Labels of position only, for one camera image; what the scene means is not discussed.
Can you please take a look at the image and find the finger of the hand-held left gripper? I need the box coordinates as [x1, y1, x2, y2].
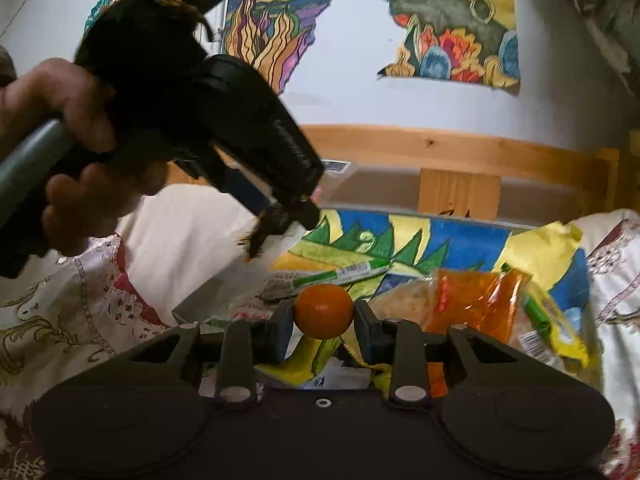
[215, 157, 283, 218]
[277, 192, 322, 229]

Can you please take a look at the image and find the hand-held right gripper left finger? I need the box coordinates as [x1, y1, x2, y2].
[120, 302, 296, 408]

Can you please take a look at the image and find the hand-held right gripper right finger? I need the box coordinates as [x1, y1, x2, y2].
[352, 300, 521, 409]

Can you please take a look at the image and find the dark fuzzy tuft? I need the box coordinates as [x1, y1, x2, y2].
[239, 205, 291, 262]

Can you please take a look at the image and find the orange fruit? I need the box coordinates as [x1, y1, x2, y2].
[293, 284, 355, 339]

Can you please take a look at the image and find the green sausage stick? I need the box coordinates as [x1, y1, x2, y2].
[260, 260, 392, 302]

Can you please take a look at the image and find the grey tray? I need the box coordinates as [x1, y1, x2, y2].
[172, 206, 601, 396]

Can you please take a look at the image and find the orange snack packet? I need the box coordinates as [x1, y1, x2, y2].
[425, 267, 528, 396]

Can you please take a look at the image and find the yellow and green snack packet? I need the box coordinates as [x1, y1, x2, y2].
[500, 262, 592, 367]

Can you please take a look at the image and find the person's left hand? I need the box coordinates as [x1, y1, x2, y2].
[0, 57, 168, 257]

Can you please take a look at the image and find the pale pink pillow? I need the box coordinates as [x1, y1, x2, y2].
[115, 182, 281, 331]

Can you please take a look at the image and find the floral satin blanket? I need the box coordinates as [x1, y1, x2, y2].
[0, 210, 640, 480]

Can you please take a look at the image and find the patterned hanging cloth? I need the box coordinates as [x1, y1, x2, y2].
[540, 0, 640, 96]

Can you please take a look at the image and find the flame pattern wall poster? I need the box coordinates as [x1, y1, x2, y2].
[220, 0, 361, 96]

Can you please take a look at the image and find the landscape wall poster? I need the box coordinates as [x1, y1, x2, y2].
[362, 0, 522, 95]

